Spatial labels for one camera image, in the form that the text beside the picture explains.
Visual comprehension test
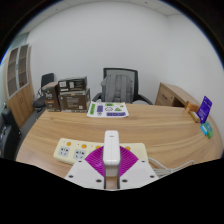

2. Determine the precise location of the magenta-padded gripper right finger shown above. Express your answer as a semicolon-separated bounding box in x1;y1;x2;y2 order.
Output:
118;146;160;190

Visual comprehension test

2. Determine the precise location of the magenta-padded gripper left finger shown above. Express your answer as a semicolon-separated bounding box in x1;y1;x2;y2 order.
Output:
64;148;106;190

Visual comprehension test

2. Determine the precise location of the white charger block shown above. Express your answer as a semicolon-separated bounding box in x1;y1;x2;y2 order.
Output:
102;130;121;190

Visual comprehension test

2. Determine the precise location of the cream power strip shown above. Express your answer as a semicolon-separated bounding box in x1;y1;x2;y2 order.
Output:
53;137;149;166

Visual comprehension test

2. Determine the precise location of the printed sheet with coloured shapes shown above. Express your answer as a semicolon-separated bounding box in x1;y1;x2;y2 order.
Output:
86;101;130;119

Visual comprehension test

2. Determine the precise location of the large brown printed box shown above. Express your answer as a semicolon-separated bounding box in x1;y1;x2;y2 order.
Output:
58;88;92;113

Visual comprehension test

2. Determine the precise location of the small blue box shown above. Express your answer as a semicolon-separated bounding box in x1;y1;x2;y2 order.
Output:
199;123;209;136

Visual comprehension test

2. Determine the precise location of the tan flat box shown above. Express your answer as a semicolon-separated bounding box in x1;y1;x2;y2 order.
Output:
188;110;201;124

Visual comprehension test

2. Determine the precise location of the tall brown cardboard box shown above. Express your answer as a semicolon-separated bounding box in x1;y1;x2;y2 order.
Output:
42;81;62;113

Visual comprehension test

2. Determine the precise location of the small green box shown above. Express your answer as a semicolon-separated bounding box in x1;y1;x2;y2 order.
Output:
203;121;215;140

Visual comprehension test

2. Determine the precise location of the orange box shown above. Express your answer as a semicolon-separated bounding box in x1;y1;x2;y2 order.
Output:
184;100;200;113

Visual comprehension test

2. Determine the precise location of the low wooden side cabinet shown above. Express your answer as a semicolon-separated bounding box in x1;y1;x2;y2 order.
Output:
154;82;201;108

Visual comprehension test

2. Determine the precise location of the black armchair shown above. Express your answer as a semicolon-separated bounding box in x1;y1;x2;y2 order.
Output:
0;106;22;162

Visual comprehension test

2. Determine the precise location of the grey backpack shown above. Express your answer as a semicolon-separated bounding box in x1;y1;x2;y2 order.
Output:
100;74;135;104

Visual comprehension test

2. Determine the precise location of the dark flat printed box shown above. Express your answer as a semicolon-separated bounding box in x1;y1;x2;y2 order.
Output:
57;76;88;94

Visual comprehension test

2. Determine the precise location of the purple upright package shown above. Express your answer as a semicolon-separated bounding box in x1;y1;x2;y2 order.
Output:
196;95;213;124

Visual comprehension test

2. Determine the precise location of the black mesh office chair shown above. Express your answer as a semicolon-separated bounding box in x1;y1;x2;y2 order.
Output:
91;67;154;106

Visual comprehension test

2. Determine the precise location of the wooden shelf cabinet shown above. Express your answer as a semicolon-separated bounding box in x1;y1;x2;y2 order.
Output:
3;44;35;129

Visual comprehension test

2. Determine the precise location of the small black visitor chair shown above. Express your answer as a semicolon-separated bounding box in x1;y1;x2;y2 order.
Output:
32;72;55;113

